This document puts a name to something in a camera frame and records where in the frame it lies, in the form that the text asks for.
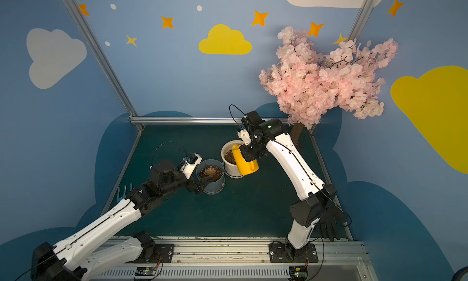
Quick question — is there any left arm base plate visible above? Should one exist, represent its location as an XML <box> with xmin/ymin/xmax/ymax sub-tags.
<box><xmin>129</xmin><ymin>243</ymin><xmax>175</xmax><ymax>264</ymax></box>

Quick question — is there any green circuit board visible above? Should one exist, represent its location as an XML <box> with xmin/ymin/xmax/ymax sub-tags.
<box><xmin>288</xmin><ymin>266</ymin><xmax>308</xmax><ymax>281</ymax></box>
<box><xmin>134</xmin><ymin>267</ymin><xmax>157</xmax><ymax>279</ymax></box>

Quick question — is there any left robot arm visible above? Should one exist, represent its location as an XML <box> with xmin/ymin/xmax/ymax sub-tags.
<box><xmin>30</xmin><ymin>153</ymin><xmax>207</xmax><ymax>281</ymax></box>

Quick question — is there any pink artificial blossom tree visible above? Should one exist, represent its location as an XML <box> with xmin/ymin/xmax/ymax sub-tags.
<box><xmin>259</xmin><ymin>27</ymin><xmax>399</xmax><ymax>130</ymax></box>

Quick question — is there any aluminium front rail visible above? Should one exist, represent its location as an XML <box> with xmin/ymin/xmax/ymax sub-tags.
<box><xmin>91</xmin><ymin>236</ymin><xmax>377</xmax><ymax>281</ymax></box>

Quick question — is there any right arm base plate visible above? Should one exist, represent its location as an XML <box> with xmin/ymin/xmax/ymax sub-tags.
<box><xmin>268</xmin><ymin>241</ymin><xmax>319</xmax><ymax>263</ymax></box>

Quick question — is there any aluminium frame back rail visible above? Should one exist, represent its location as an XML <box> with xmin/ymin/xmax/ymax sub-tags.
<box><xmin>129</xmin><ymin>116</ymin><xmax>293</xmax><ymax>126</ymax></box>

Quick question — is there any right green circuit board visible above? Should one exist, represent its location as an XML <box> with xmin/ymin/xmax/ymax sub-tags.
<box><xmin>288</xmin><ymin>266</ymin><xmax>308</xmax><ymax>281</ymax></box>

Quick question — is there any blue garden hand fork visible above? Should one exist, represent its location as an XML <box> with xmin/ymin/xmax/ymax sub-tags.
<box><xmin>116</xmin><ymin>185</ymin><xmax>127</xmax><ymax>203</ymax></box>

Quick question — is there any grey-blue pot with succulent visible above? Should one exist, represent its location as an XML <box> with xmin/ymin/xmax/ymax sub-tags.
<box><xmin>196</xmin><ymin>159</ymin><xmax>225</xmax><ymax>195</ymax></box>

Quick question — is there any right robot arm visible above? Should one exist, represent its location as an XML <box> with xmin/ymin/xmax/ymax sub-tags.
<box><xmin>238</xmin><ymin>111</ymin><xmax>336</xmax><ymax>251</ymax></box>

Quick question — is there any left green circuit board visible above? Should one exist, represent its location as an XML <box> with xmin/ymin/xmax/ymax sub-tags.
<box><xmin>134</xmin><ymin>267</ymin><xmax>157</xmax><ymax>279</ymax></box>

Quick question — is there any yellow plastic watering can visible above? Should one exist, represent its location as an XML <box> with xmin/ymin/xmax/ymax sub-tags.
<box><xmin>231</xmin><ymin>145</ymin><xmax>260</xmax><ymax>176</ymax></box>

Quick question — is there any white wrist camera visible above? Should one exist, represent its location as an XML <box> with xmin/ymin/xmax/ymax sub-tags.
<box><xmin>177</xmin><ymin>153</ymin><xmax>202</xmax><ymax>179</ymax></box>
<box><xmin>238</xmin><ymin>129</ymin><xmax>251</xmax><ymax>146</ymax></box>

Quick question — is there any white pot with succulent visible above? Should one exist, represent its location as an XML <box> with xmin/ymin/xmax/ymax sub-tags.
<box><xmin>221</xmin><ymin>140</ymin><xmax>243</xmax><ymax>179</ymax></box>

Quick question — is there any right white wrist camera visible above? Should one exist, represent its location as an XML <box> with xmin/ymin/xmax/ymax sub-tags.
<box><xmin>238</xmin><ymin>129</ymin><xmax>251</xmax><ymax>146</ymax></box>

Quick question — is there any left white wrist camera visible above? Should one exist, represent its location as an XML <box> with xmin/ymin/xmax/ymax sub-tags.
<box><xmin>177</xmin><ymin>153</ymin><xmax>202</xmax><ymax>179</ymax></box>

